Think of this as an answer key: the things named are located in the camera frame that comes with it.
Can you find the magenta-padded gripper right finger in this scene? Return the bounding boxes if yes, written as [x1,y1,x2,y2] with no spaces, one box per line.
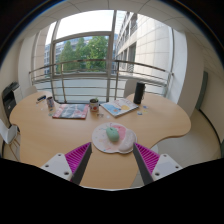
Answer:
[132,142,184,186]

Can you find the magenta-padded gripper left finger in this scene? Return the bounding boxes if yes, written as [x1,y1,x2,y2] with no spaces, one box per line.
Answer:
[40,142,93,185]

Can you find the mint green computer mouse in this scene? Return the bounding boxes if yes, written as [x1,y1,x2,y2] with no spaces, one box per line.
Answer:
[105,126,121,142]

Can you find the pink round mouse pad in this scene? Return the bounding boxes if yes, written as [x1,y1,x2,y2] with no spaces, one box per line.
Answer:
[91,122,138,155]

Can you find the red cover magazine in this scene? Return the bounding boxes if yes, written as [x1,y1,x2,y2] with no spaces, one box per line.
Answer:
[52,103,90,120]

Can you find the small potted plant mug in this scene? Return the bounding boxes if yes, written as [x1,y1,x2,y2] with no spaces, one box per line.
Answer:
[89,97,100,113]

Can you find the blue and yellow magazine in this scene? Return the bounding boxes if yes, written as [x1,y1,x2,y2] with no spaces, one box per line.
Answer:
[100,97,140,118]

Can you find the small printed can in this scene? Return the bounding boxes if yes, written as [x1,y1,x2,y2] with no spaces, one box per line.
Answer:
[46,96,55,109]

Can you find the black cylindrical speaker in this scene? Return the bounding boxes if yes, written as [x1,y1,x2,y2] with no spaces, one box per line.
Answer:
[133,81,147,105]

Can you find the white chair wooden legs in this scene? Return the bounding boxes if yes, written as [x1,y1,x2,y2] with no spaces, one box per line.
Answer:
[0,119,19,145]

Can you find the dark grey door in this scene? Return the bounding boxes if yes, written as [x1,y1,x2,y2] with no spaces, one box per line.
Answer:
[194,70,209,111]

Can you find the black office printer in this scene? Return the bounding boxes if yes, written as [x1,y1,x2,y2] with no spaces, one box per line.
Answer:
[1,81,21,116]

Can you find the metal balcony railing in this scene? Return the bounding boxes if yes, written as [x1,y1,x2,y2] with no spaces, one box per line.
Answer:
[28,59,174,103]

